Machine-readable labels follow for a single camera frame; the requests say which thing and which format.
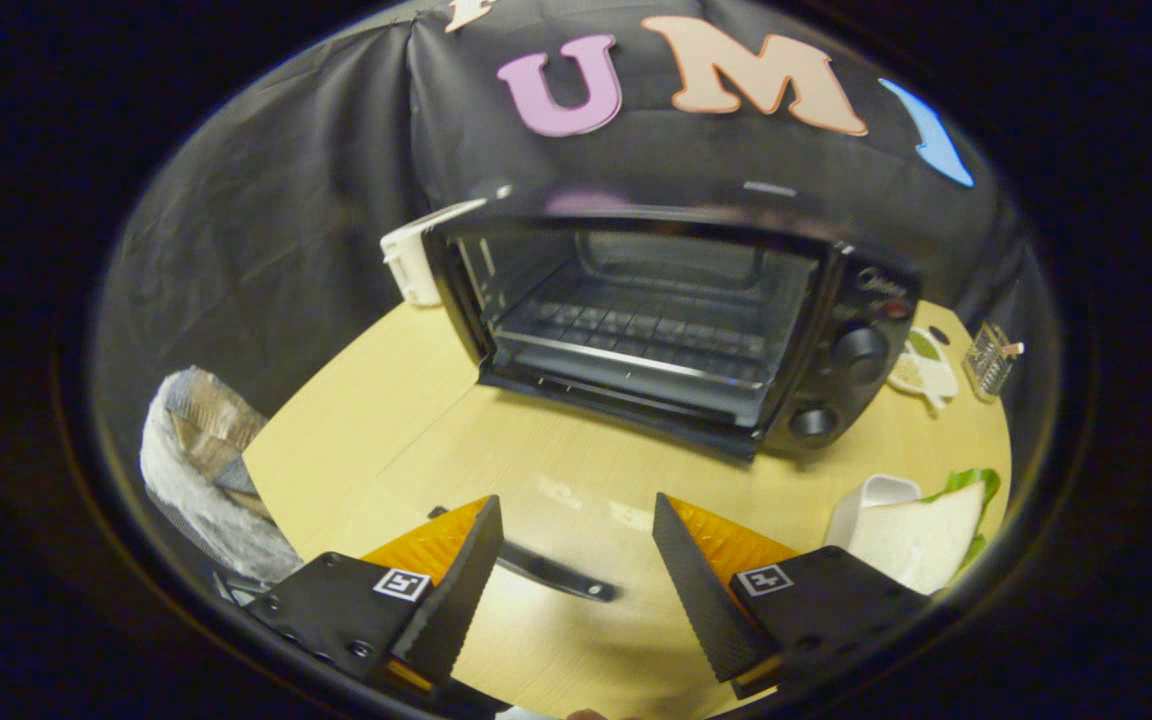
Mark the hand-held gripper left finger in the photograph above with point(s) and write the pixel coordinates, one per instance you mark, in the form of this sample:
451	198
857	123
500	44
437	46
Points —
456	600

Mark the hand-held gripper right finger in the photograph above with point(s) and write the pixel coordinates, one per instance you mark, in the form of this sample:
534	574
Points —
701	590

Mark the lettuce sandwich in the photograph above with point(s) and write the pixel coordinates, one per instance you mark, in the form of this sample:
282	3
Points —
921	540

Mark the black toaster oven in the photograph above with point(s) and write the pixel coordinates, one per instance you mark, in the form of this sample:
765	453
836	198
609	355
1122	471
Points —
856	300

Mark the white bread toaster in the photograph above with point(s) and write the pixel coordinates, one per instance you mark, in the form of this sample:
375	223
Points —
414	265

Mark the white rectangular tray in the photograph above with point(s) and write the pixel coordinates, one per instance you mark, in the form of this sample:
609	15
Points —
871	495

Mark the small white patterned dish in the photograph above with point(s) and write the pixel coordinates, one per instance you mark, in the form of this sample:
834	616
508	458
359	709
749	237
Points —
926	375

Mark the small black round disc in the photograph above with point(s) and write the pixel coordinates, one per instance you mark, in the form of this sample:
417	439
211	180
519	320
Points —
939	335

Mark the clear glass cup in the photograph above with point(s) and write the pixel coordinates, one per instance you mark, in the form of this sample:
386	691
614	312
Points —
988	362

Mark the black backdrop cloth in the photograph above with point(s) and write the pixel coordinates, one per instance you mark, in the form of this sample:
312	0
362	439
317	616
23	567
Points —
266	230

